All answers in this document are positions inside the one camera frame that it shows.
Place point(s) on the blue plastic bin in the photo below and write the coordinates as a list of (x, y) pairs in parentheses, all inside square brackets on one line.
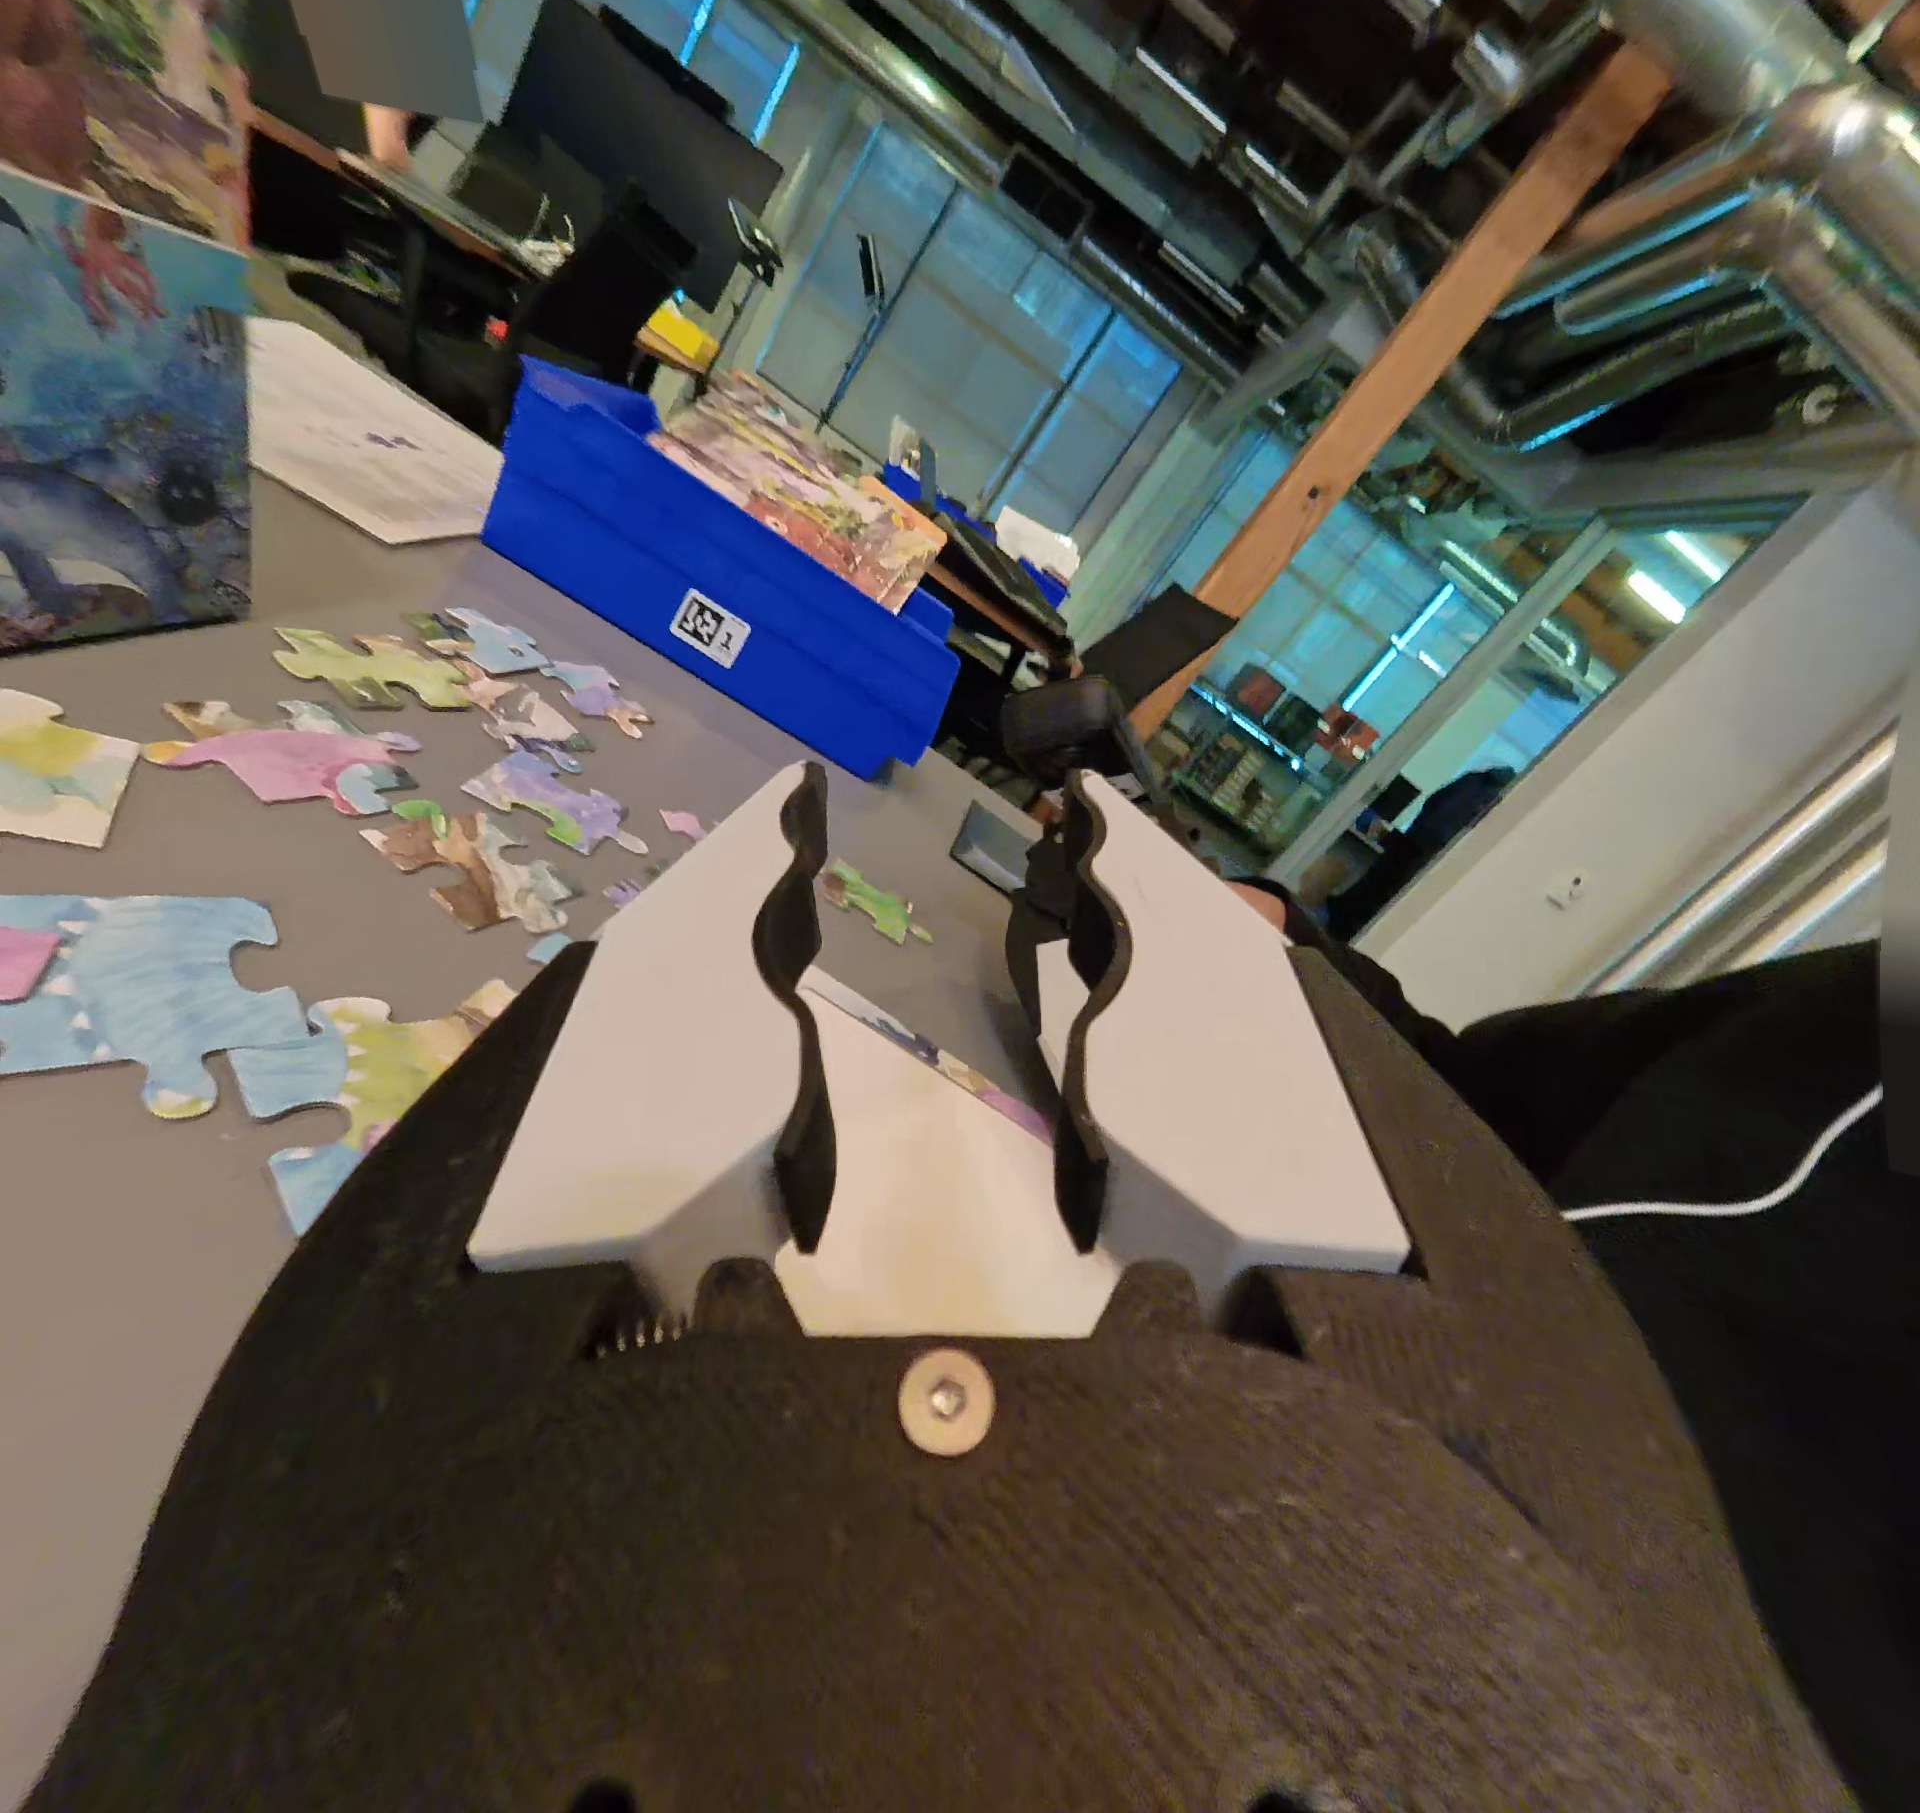
[(601, 536), (1052, 591)]

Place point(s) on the illustrated puzzle box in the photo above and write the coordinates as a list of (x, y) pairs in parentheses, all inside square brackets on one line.
[(119, 419)]

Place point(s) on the wooden post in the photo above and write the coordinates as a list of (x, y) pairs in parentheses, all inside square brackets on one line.
[(1427, 344)]

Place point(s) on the black office chair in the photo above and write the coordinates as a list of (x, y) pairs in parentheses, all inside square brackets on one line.
[(601, 314), (1154, 642)]

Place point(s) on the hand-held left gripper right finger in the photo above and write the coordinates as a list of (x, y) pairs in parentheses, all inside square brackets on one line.
[(1243, 1107)]

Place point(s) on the person's right forearm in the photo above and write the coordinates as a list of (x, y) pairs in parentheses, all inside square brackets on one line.
[(1574, 1076)]

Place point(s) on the person's right hand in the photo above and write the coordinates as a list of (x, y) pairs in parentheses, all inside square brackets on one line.
[(1266, 905)]

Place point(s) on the camera tripod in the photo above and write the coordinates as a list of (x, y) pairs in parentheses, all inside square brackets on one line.
[(868, 259), (750, 229)]

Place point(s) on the pile of jigsaw pieces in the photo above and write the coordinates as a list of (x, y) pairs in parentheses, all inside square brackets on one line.
[(496, 852)]

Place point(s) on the printed paper sheet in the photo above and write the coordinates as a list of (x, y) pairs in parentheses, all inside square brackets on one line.
[(358, 447)]

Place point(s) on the dark monitor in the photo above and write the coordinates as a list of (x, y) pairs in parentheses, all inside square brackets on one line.
[(646, 131)]

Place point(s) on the puzzle tray with painted border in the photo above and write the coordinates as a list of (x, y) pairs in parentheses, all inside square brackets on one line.
[(932, 1167)]

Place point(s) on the dark storage shelf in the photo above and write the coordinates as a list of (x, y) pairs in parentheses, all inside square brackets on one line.
[(1260, 763)]

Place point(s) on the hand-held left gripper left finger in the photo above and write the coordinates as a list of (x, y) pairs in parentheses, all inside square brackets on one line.
[(646, 1091)]

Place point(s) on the yellow box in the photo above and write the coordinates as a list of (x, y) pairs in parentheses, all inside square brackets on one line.
[(684, 338)]

